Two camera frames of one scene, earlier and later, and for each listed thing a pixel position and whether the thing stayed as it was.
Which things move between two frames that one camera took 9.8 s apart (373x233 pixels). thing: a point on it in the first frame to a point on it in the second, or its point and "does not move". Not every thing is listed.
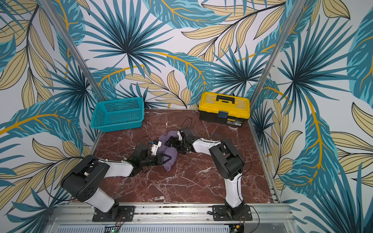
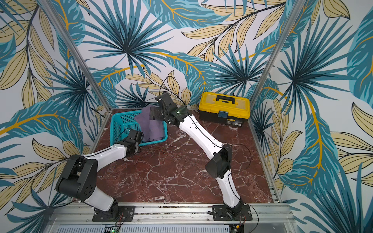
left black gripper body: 152,160 to 136,150
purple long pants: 172,152 to 153,129
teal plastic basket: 113,115 to 123,125
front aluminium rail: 78,218 does not move
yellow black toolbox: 224,108 does not move
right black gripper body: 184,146 to 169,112
